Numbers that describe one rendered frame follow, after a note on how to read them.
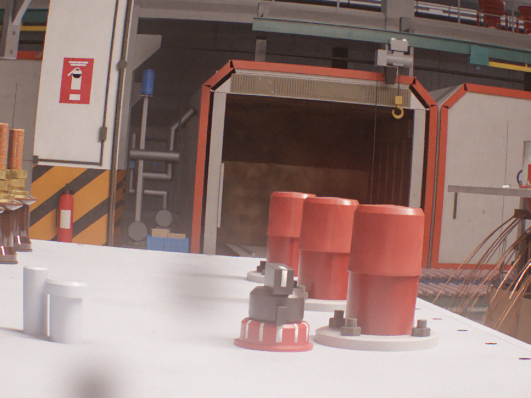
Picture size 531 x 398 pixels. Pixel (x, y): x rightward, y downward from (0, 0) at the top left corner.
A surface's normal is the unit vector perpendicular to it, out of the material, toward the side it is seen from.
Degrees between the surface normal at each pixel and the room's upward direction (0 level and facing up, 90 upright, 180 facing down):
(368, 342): 90
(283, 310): 90
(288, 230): 89
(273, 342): 88
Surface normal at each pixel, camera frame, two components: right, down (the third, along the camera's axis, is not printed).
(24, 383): 0.07, -1.00
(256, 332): -0.55, -0.07
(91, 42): 0.11, 0.00
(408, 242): 0.44, 0.01
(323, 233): -0.22, -0.04
